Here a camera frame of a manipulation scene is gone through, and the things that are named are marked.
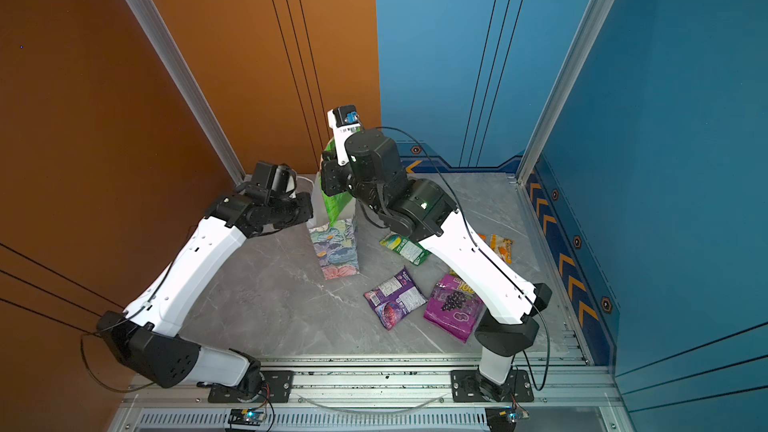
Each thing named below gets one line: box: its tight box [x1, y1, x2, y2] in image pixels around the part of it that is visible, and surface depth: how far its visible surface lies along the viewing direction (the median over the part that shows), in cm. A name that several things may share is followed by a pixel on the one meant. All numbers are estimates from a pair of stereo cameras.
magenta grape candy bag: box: [423, 271, 487, 343], surface depth 82 cm
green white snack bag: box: [379, 234, 432, 266], surface depth 98 cm
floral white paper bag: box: [306, 172, 360, 280], surface depth 80 cm
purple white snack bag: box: [363, 266, 428, 331], surface depth 87 cm
